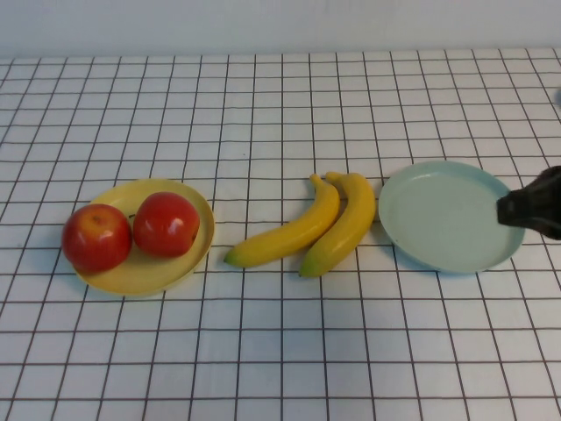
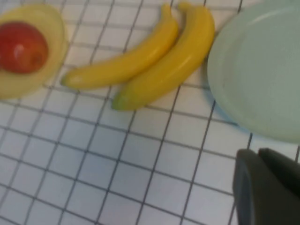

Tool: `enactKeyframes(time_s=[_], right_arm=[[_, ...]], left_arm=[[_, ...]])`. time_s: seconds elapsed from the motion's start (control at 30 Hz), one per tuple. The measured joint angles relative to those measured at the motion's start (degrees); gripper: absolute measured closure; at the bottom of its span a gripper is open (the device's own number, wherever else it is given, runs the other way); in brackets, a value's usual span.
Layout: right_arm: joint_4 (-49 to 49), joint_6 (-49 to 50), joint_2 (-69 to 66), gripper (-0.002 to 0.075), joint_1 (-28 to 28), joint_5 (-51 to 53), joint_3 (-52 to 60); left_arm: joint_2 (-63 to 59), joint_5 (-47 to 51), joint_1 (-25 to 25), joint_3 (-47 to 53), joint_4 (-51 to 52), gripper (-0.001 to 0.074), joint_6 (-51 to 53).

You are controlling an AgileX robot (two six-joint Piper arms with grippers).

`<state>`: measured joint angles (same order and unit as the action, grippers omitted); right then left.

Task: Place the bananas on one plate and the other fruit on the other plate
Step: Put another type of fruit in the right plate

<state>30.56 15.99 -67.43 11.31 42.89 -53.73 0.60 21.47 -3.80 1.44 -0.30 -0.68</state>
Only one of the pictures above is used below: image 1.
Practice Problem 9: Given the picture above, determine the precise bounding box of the dark red apple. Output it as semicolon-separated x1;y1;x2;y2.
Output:
128;191;202;259

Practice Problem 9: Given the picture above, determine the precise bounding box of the white grid-pattern tablecloth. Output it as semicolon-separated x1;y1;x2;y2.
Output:
0;46;561;421

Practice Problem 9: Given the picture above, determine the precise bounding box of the yellow round plate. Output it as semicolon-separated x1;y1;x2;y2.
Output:
72;177;217;299

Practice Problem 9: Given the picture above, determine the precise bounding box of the red apple with yellow top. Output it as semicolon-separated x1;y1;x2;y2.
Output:
61;203;133;274

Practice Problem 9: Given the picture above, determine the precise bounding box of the yellow banana with thin stem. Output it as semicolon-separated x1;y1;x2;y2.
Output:
224;173;342;268

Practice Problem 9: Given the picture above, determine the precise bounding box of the yellow banana with green end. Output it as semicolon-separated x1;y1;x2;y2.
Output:
298;170;377;278

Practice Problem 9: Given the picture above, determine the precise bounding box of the pale blue-green round plate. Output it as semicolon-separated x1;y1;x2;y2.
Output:
378;161;526;276

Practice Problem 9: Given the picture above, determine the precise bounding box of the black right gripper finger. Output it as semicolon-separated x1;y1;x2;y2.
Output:
496;165;561;241

